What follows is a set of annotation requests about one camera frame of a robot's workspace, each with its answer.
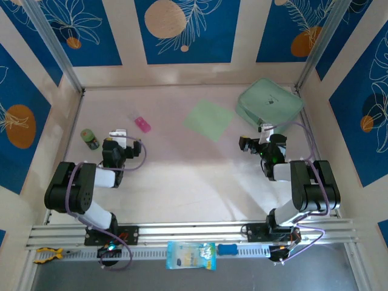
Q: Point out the green paper sheet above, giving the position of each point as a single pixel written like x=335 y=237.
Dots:
x=209 y=119

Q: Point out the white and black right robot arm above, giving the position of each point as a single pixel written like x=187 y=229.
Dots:
x=303 y=188

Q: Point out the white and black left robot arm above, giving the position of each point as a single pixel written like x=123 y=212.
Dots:
x=75 y=188

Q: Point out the small green-capped bottle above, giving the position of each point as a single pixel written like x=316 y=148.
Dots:
x=90 y=139

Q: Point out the clear plastic cap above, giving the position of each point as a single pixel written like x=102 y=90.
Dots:
x=132 y=116

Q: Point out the mint green zip pouch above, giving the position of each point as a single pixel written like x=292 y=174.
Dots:
x=269 y=103

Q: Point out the blue wet wipes packet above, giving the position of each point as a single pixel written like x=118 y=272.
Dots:
x=191 y=256

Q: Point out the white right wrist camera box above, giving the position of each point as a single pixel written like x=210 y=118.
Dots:
x=266 y=133

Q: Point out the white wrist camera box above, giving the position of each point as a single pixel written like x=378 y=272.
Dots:
x=266 y=133
x=119 y=133

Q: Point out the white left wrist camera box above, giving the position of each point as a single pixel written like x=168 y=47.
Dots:
x=119 y=133

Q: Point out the aluminium table side rail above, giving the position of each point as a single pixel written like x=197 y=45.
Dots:
x=66 y=151
x=306 y=118

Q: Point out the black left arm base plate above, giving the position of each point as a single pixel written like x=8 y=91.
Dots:
x=131 y=235

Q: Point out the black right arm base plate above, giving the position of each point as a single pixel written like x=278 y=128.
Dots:
x=251 y=232

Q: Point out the aluminium frame post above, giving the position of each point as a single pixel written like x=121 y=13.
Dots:
x=57 y=48
x=321 y=42

